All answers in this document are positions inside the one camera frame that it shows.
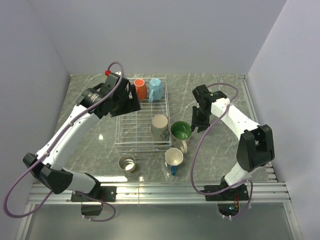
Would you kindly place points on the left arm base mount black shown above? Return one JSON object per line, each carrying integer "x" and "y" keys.
{"x": 92, "y": 203}

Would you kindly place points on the beige patterned mug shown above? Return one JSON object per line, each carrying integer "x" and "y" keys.
{"x": 160, "y": 129}

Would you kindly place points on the light blue mug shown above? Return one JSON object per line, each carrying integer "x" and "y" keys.
{"x": 156, "y": 90}

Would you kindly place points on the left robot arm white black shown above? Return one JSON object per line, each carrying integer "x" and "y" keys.
{"x": 48, "y": 164}

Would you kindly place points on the dark blue faceted mug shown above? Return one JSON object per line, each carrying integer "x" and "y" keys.
{"x": 173, "y": 158}

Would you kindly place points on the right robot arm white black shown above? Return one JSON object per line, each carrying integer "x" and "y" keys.
{"x": 255, "y": 142}

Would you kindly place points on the aluminium mounting rail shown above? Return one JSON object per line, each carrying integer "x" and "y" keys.
{"x": 167, "y": 211}

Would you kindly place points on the stainless steel cup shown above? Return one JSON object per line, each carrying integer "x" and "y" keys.
{"x": 127, "y": 163}

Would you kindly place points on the green interior floral mug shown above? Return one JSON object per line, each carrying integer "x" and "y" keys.
{"x": 180, "y": 133}

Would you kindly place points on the white wire dish rack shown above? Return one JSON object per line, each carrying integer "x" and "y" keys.
{"x": 133, "y": 130}

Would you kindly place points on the orange mug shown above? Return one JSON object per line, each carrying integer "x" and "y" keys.
{"x": 141, "y": 89}

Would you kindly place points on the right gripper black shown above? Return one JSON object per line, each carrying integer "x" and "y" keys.
{"x": 202, "y": 125}

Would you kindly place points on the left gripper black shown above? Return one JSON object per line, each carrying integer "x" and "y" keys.
{"x": 132, "y": 104}

